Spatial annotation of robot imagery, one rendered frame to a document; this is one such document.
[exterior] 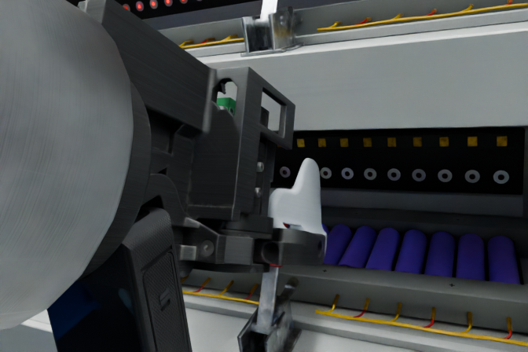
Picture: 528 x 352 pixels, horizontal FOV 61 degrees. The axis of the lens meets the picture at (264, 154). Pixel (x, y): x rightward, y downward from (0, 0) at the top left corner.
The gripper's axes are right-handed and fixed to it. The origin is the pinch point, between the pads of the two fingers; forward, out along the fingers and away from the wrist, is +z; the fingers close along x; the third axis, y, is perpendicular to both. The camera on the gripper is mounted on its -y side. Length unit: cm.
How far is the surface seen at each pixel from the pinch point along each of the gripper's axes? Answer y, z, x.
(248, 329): -5.0, -2.9, 0.7
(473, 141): 9.4, 9.0, -11.4
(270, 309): -3.7, -2.4, -0.4
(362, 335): -4.8, 0.7, -5.3
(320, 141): 9.5, 9.0, 1.2
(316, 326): -4.7, 0.6, -2.3
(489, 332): -3.8, 3.2, -12.4
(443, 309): -2.8, 2.7, -9.8
